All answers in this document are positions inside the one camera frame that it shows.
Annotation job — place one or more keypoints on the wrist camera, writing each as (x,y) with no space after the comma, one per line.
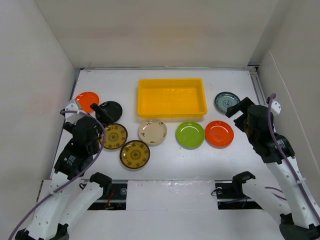
(71,112)
(275,107)

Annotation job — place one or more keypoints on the aluminium rail right side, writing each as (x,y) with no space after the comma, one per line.
(253,72)

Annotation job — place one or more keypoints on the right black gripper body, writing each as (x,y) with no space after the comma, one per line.
(242,122)

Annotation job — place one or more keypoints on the blue white porcelain plate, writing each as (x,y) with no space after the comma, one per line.
(224,100)

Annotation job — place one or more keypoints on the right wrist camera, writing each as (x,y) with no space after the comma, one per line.
(275,107)

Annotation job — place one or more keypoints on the yellow patterned plate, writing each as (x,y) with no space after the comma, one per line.
(135,154)
(116,136)

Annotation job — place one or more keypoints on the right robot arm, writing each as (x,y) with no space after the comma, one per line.
(297,213)

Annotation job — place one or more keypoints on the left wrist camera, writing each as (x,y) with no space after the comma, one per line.
(71,112)

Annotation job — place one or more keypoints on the black plate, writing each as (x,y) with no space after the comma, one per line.
(113,108)

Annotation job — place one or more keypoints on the cream plate with drawings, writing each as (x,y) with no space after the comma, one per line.
(152,131)

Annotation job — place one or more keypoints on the yellow plastic bin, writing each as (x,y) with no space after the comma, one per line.
(171,98)

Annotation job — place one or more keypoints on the front mounting rail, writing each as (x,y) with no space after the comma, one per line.
(171,195)

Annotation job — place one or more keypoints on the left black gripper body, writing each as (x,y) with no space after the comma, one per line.
(96,145)

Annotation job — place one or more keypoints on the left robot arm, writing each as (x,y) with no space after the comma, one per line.
(54,216)

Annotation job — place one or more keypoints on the orange plate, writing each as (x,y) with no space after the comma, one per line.
(86,99)
(219,134)

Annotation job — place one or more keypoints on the green plate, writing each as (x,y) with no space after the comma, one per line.
(190,134)

